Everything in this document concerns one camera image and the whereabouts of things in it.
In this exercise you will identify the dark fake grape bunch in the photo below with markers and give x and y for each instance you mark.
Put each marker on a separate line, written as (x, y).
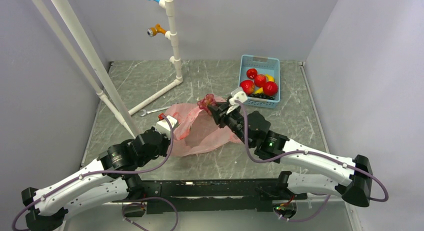
(262, 96)

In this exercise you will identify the light blue plastic basket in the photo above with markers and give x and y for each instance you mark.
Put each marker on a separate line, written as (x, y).
(266, 66)

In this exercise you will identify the red fake grape bunch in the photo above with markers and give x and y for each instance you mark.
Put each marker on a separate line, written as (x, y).
(208, 100)

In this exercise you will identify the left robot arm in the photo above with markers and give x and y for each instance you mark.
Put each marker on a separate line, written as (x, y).
(113, 176)

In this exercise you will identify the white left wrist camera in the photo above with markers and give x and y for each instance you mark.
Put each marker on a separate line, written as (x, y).
(166, 124)

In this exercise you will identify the yellow fake banana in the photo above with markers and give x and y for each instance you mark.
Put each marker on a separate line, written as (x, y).
(269, 78)

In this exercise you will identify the silver open-end wrench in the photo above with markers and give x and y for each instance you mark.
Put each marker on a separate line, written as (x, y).
(145, 112)

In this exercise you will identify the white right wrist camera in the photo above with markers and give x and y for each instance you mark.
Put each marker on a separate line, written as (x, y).
(237, 97)

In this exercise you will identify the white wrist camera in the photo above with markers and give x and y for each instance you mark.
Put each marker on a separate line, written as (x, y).
(166, 124)
(237, 97)

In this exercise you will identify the white diagonal support pole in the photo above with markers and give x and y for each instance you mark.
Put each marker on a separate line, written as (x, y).
(108, 94)

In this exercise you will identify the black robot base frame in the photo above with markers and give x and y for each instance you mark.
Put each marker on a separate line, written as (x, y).
(259, 194)

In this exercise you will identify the large red fake apple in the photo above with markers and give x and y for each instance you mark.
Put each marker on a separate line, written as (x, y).
(248, 86)

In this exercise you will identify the pink plastic bag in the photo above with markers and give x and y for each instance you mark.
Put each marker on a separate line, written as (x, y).
(197, 132)

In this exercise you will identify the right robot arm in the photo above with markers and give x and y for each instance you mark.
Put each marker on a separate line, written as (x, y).
(348, 178)

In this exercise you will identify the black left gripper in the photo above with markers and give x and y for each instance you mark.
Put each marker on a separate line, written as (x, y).
(167, 141)

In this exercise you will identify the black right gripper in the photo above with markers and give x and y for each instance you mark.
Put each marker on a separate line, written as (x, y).
(219, 111)

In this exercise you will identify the small red fake fruit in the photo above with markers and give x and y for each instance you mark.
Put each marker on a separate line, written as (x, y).
(251, 73)

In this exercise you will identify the red fake peach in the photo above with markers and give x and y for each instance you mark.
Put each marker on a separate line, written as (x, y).
(260, 80)

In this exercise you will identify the orange hook on pipe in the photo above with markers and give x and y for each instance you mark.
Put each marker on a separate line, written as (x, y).
(155, 30)

